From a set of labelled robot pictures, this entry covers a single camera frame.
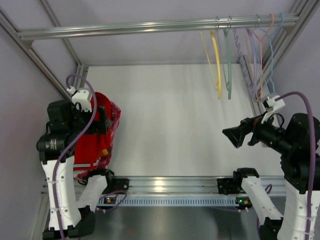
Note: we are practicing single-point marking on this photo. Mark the yellow hanger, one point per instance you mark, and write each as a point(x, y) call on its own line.
point(216, 82)

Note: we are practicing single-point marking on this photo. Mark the green hanger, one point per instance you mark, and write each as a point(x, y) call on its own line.
point(228, 78)

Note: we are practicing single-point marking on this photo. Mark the red trousers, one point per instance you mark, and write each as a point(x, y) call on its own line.
point(102, 100)

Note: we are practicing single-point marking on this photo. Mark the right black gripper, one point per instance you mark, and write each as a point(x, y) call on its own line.
point(249, 131)

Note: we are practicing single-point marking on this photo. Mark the pink camouflage garment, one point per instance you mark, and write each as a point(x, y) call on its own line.
point(88, 149)

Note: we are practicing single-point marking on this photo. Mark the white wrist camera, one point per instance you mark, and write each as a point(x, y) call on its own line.
point(81, 99)
point(271, 105)

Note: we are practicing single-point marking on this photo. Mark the pink hanger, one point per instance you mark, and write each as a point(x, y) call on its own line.
point(261, 40)

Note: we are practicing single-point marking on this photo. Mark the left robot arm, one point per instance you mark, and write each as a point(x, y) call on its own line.
point(73, 202)

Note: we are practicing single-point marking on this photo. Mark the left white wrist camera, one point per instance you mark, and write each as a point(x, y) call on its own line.
point(81, 99)

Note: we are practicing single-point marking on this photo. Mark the aluminium hanging rail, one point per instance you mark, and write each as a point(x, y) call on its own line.
point(150, 27)

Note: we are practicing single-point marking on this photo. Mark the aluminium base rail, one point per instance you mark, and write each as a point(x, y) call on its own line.
point(175, 185)

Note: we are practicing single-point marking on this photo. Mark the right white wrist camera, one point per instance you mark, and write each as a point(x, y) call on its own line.
point(271, 105)

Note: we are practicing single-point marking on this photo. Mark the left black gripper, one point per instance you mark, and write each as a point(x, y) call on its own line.
point(103, 120)

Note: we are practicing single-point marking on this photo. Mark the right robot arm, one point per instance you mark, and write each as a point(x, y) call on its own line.
point(300, 165)

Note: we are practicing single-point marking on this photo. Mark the purple hanger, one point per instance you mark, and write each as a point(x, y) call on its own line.
point(252, 85)

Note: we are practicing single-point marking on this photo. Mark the orange camouflage garment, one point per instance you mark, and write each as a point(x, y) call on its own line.
point(104, 152)

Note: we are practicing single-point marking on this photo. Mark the grey slotted cable duct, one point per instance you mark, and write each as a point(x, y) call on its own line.
point(172, 201)

